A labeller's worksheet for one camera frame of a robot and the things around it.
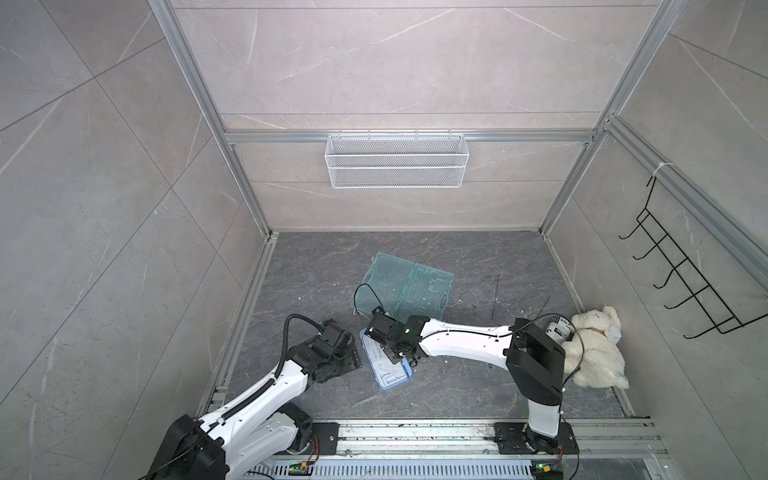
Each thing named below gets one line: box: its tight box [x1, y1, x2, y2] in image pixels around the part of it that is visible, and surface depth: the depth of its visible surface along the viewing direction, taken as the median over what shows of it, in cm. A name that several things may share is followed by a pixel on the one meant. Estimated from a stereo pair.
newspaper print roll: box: [545, 316, 575, 345], surface depth 91 cm
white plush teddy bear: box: [563, 305, 629, 389], surface depth 81 cm
